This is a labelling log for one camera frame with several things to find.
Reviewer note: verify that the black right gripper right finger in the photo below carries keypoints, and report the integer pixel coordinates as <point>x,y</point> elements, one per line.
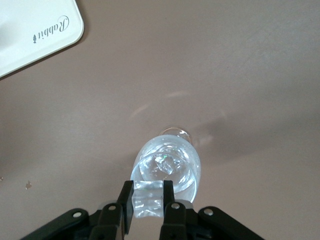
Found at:
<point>175,220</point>

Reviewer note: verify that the brown table cover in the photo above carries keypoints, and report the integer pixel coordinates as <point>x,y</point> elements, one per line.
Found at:
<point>200,62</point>

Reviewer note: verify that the cream rabbit print tray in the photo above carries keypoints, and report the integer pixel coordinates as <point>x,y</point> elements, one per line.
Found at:
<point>27,32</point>

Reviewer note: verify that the clear ice cube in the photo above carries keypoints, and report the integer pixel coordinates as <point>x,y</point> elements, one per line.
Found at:
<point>147,197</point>
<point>167,165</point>

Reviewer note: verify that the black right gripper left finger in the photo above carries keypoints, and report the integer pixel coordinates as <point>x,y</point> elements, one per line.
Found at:
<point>110,220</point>

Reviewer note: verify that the clear stemmed wine glass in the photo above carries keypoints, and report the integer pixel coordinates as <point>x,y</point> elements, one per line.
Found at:
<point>170,150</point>

